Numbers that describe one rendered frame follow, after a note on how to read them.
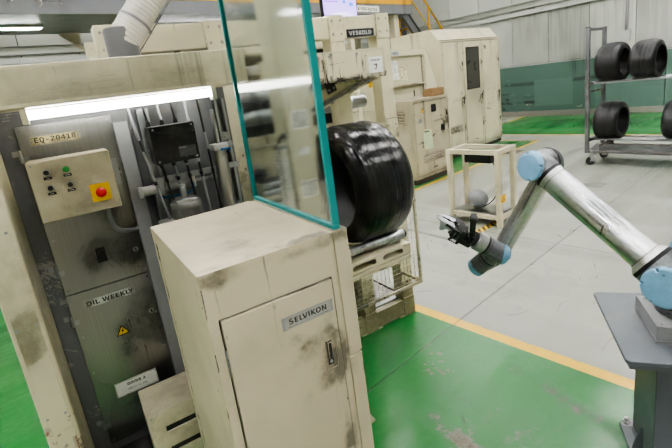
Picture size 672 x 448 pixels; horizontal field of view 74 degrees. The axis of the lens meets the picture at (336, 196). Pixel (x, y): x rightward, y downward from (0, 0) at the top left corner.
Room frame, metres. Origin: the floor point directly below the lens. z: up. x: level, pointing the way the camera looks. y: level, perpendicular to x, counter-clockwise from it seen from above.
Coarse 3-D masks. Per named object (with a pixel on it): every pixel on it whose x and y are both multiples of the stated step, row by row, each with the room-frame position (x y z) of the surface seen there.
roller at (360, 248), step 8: (392, 232) 1.97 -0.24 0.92; (400, 232) 1.98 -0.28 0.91; (368, 240) 1.91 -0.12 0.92; (376, 240) 1.91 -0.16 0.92; (384, 240) 1.92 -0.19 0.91; (392, 240) 1.95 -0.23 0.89; (352, 248) 1.84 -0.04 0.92; (360, 248) 1.85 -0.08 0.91; (368, 248) 1.87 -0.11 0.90; (352, 256) 1.83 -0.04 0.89
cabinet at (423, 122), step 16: (432, 96) 6.75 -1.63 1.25; (400, 112) 6.53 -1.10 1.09; (416, 112) 6.43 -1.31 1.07; (432, 112) 6.68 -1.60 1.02; (400, 128) 6.55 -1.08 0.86; (416, 128) 6.41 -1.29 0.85; (432, 128) 6.66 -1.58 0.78; (448, 128) 6.92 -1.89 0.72; (416, 144) 6.39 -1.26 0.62; (432, 144) 6.62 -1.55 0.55; (448, 144) 6.90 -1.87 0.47; (416, 160) 6.38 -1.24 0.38; (432, 160) 6.62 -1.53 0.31; (416, 176) 6.38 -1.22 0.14; (432, 176) 6.63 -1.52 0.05
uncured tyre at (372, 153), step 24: (336, 144) 1.91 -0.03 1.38; (360, 144) 1.85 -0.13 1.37; (384, 144) 1.89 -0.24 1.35; (336, 168) 2.31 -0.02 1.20; (360, 168) 1.80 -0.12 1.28; (384, 168) 1.82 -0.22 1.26; (408, 168) 1.88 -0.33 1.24; (336, 192) 2.28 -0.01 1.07; (360, 192) 1.79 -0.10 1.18; (384, 192) 1.79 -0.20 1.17; (408, 192) 1.86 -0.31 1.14; (360, 216) 1.81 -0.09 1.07; (384, 216) 1.81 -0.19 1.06; (360, 240) 1.89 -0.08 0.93
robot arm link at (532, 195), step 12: (528, 192) 1.87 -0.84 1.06; (540, 192) 1.84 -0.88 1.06; (516, 204) 1.93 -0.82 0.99; (528, 204) 1.87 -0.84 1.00; (516, 216) 1.91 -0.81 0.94; (528, 216) 1.89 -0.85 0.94; (504, 228) 1.97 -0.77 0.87; (516, 228) 1.92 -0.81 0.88; (504, 240) 1.96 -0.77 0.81; (516, 240) 1.95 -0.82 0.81
